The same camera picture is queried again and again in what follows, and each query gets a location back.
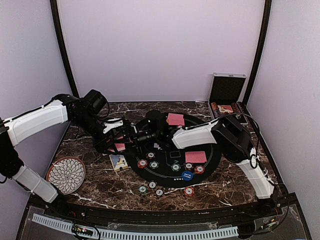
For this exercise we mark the right black frame post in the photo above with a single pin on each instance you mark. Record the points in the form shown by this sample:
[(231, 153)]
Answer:
[(259, 50)]

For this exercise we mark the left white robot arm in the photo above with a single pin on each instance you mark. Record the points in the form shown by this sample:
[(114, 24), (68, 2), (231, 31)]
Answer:
[(27, 141)]

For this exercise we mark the blue small blind button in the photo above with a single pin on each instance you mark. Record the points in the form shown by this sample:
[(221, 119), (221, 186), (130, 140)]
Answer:
[(187, 175)]

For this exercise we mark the yellow playing card box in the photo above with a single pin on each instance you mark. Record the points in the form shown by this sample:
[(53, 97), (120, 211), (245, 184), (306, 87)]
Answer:
[(119, 162)]

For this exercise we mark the floral ceramic plate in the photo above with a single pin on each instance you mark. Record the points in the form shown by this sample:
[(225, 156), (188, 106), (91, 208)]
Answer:
[(67, 174)]

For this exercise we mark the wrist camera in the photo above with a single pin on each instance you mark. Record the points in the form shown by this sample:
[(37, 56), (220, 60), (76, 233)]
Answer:
[(154, 122), (112, 124)]

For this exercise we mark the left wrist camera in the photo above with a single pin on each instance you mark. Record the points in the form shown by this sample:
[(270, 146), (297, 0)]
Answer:
[(112, 124)]

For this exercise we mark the white slotted cable duct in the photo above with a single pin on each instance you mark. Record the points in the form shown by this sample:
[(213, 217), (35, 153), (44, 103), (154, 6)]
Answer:
[(99, 233)]

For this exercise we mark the three of diamonds card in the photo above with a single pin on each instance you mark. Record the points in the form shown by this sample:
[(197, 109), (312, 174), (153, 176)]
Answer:
[(156, 146)]

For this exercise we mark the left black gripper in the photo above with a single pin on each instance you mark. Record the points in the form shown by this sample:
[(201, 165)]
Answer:
[(97, 142)]

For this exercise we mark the left black frame post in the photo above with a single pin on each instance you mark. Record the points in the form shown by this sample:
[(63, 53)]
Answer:
[(62, 47)]

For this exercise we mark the black frame post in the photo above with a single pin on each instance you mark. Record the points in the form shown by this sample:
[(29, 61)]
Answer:
[(62, 47), (259, 50)]

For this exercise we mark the green poker chip stack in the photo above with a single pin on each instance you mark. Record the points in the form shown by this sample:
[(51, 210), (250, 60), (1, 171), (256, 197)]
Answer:
[(142, 189)]

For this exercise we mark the red playing card deck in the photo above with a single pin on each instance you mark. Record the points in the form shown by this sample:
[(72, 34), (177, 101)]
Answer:
[(120, 147)]

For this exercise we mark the red poker chip stack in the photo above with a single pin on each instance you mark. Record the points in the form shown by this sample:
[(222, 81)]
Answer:
[(189, 191)]

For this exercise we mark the round black poker mat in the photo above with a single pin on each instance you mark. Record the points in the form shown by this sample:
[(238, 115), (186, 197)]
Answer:
[(163, 175)]

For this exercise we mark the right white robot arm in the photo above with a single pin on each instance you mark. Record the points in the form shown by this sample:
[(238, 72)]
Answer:
[(236, 146)]

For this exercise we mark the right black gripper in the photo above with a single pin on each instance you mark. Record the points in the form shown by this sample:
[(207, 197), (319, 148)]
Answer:
[(134, 138)]

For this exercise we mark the aluminium poker chip case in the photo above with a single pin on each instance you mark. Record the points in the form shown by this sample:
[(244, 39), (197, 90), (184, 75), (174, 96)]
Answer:
[(225, 90)]

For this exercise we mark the red card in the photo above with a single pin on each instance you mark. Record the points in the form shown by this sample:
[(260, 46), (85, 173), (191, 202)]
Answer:
[(195, 157), (175, 119)]

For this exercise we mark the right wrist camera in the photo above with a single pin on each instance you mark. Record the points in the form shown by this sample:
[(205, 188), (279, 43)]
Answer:
[(154, 122)]

